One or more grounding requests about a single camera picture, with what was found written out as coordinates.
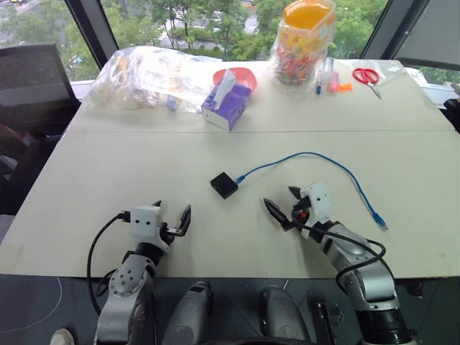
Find clear candy jar orange lid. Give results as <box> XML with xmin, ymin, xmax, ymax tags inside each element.
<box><xmin>268</xmin><ymin>0</ymin><xmax>338</xmax><ymax>93</ymax></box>

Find pink plastic bowl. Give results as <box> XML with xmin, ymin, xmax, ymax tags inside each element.
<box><xmin>212</xmin><ymin>66</ymin><xmax>259</xmax><ymax>91</ymax></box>

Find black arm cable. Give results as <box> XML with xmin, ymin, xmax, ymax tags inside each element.
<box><xmin>86</xmin><ymin>211</ymin><xmax>131</xmax><ymax>316</ymax></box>
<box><xmin>292</xmin><ymin>209</ymin><xmax>388</xmax><ymax>293</ymax></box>

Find black window frame post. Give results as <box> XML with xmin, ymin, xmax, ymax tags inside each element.
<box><xmin>65</xmin><ymin>0</ymin><xmax>120</xmax><ymax>71</ymax></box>
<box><xmin>360</xmin><ymin>0</ymin><xmax>431</xmax><ymax>60</ymax></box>

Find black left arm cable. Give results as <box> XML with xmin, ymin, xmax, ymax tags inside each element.
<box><xmin>86</xmin><ymin>211</ymin><xmax>131</xmax><ymax>316</ymax></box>

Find clear plastic bag of items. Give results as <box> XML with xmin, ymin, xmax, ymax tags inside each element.
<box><xmin>88</xmin><ymin>45</ymin><xmax>224</xmax><ymax>115</ymax></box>

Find black monitor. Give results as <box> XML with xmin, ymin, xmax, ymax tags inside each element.
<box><xmin>0</xmin><ymin>42</ymin><xmax>74</xmax><ymax>109</ymax></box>

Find flat clear plastic bag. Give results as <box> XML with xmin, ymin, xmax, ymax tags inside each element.
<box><xmin>344</xmin><ymin>59</ymin><xmax>410</xmax><ymax>88</ymax></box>

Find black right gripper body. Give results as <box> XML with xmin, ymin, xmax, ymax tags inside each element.
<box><xmin>288</xmin><ymin>195</ymin><xmax>312</xmax><ymax>230</ymax></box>

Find blue cable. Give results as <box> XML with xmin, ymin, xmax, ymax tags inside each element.
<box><xmin>234</xmin><ymin>151</ymin><xmax>390</xmax><ymax>231</ymax></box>

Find purple tissue box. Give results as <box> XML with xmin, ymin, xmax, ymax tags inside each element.
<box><xmin>200</xmin><ymin>68</ymin><xmax>253</xmax><ymax>133</ymax></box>

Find small clear plastic bottle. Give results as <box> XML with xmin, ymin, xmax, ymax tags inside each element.
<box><xmin>323</xmin><ymin>56</ymin><xmax>336</xmax><ymax>82</ymax></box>

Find red handled scissors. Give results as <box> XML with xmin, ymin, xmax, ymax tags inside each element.
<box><xmin>351</xmin><ymin>67</ymin><xmax>382</xmax><ymax>100</ymax></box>

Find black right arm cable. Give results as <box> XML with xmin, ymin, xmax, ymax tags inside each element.
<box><xmin>292</xmin><ymin>209</ymin><xmax>388</xmax><ymax>293</ymax></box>

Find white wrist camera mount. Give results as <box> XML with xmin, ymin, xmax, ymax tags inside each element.
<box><xmin>129</xmin><ymin>206</ymin><xmax>170</xmax><ymax>253</ymax></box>
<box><xmin>300</xmin><ymin>181</ymin><xmax>334</xmax><ymax>240</ymax></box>

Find thin white wire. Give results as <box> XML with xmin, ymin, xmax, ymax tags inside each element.
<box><xmin>0</xmin><ymin>275</ymin><xmax>63</xmax><ymax>334</ymax></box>

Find grey shoe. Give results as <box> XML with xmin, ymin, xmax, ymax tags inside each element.
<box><xmin>50</xmin><ymin>328</ymin><xmax>75</xmax><ymax>345</ymax></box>

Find small black box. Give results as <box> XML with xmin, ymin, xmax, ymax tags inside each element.
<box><xmin>210</xmin><ymin>171</ymin><xmax>240</xmax><ymax>200</ymax></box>

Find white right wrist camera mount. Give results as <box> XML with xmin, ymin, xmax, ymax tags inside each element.
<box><xmin>300</xmin><ymin>181</ymin><xmax>334</xmax><ymax>240</ymax></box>

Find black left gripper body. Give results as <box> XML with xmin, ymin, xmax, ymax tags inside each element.
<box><xmin>159</xmin><ymin>202</ymin><xmax>176</xmax><ymax>244</ymax></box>

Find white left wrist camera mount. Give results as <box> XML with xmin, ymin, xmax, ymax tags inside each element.
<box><xmin>129</xmin><ymin>206</ymin><xmax>170</xmax><ymax>253</ymax></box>

